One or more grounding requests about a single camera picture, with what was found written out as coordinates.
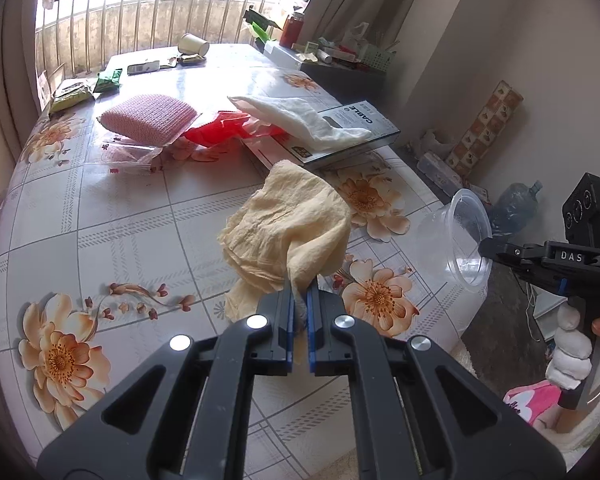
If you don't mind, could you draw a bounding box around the red plastic bag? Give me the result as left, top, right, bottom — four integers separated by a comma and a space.
184, 109, 286, 148

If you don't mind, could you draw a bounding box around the yellow cloth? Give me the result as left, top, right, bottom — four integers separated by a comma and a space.
219, 160, 353, 321

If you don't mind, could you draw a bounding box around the white basket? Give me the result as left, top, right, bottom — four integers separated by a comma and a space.
357, 40, 398, 72

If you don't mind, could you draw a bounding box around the green folded stand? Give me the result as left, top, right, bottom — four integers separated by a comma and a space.
245, 6, 273, 43

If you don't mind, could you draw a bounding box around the pink scrub sponge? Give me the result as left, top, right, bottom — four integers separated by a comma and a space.
97, 94, 201, 145

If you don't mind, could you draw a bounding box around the person's right hand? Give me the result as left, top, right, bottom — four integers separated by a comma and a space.
545, 302, 600, 392

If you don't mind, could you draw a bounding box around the pink printed cloth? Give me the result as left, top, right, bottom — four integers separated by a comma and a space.
502, 380, 563, 428

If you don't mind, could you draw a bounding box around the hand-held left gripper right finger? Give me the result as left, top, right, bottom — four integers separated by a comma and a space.
307, 285, 567, 480

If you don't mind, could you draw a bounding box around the person's right forearm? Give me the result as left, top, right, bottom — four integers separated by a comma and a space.
552, 385, 600, 456

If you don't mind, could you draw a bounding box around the white plastic bag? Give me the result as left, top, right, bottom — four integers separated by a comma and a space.
410, 129, 456, 161
342, 22, 371, 53

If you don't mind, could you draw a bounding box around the red thermos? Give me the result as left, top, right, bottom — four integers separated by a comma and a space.
279, 10, 306, 50

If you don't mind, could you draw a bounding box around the paper cup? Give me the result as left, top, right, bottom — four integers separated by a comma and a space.
177, 33, 210, 57

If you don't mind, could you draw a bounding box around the blue water jug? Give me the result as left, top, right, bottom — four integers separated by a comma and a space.
487, 181, 543, 238

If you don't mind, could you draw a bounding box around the clear packaging bag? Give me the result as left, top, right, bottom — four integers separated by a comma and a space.
87, 137, 166, 176

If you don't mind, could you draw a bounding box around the black flat box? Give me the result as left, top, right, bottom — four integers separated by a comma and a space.
242, 100, 402, 171

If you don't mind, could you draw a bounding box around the patterned gift box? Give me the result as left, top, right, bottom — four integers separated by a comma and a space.
445, 80, 525, 178

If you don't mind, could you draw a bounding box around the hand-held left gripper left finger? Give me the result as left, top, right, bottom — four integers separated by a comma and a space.
37, 282, 296, 480

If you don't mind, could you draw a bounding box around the metal window railing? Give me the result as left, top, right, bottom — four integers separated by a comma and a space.
35, 0, 301, 81

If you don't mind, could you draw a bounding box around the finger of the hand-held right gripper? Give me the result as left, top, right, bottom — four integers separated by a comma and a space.
477, 236, 548, 267

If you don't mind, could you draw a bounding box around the yellow green packet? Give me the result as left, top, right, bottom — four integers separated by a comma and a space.
49, 79, 95, 113

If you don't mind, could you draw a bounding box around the clear plastic container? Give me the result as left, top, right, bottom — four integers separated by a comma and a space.
417, 188, 494, 286

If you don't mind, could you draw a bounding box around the white cloth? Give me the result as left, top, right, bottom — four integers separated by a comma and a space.
227, 95, 372, 153

